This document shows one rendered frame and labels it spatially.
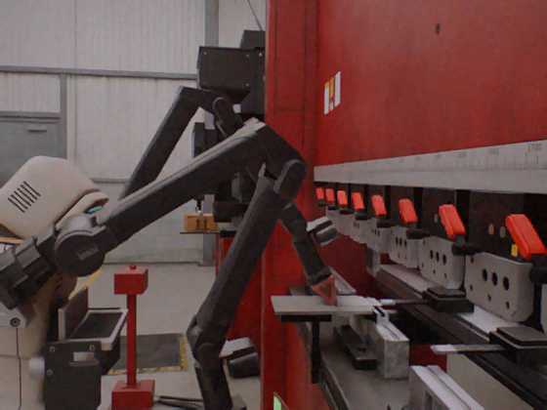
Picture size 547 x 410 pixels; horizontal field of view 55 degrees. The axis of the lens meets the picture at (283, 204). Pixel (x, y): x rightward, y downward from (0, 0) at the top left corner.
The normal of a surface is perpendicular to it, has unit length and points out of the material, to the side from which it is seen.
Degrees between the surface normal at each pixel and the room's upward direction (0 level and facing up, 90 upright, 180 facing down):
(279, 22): 90
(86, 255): 105
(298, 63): 90
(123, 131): 90
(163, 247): 90
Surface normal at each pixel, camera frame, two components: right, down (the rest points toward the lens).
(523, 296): 0.10, 0.05
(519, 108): -1.00, -0.01
